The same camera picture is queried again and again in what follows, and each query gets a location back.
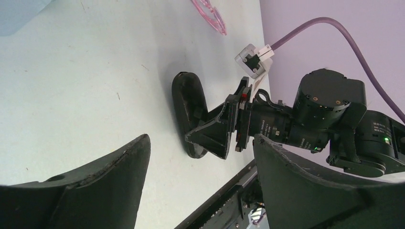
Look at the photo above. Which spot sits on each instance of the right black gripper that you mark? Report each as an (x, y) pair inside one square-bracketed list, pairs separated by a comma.
[(319, 116)]

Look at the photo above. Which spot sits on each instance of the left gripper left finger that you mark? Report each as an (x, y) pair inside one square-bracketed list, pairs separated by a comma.
[(102, 194)]

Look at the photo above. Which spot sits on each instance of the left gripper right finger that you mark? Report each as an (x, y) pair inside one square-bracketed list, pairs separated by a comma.
[(301, 194)]

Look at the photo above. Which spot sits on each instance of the black glasses case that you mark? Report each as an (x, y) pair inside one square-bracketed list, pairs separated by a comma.
[(190, 109)]

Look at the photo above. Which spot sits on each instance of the light blue cleaning cloth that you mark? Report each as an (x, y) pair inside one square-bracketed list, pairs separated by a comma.
[(14, 14)]

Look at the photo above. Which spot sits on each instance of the pink sunglasses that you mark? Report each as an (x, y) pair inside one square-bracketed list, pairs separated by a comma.
[(211, 15)]

